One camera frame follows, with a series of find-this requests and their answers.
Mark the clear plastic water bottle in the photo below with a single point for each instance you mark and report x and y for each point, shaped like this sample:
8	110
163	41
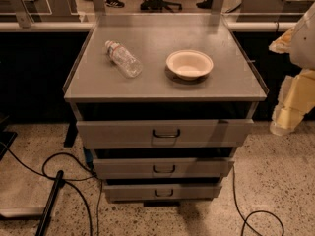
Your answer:
126	62

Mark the grey drawer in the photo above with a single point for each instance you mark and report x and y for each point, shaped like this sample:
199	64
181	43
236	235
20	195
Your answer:
149	168
164	133
161	192

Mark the grey drawer cabinet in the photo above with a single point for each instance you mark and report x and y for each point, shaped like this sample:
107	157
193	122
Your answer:
98	91

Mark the black stand leg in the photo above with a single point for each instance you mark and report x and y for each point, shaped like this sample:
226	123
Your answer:
45	218

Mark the person's black sneaker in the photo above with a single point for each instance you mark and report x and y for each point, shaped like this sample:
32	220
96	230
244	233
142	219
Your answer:
115	4

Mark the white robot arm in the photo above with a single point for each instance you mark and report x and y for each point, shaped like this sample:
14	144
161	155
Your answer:
302	51

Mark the white horizontal rail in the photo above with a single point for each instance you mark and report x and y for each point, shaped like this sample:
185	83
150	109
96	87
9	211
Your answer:
83	27

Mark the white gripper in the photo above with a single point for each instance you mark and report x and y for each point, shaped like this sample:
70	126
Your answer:
304	46

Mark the grey metal floor plate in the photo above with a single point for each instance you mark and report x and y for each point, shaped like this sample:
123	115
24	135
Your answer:
21	213

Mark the white paper bowl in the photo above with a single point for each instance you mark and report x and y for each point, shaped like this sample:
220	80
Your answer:
189	65

